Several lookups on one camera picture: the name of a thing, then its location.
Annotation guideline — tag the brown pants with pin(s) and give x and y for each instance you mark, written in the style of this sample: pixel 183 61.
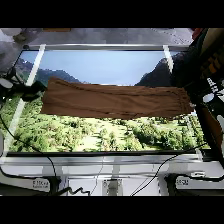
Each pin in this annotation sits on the brown pants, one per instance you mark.
pixel 113 100

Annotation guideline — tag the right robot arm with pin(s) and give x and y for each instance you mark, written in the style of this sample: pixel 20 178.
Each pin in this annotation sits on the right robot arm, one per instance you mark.
pixel 213 113

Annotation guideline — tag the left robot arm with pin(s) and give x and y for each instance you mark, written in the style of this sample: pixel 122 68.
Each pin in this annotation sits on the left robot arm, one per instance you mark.
pixel 30 91

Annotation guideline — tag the silver frame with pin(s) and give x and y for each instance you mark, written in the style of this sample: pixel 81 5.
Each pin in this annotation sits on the silver frame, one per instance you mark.
pixel 133 160

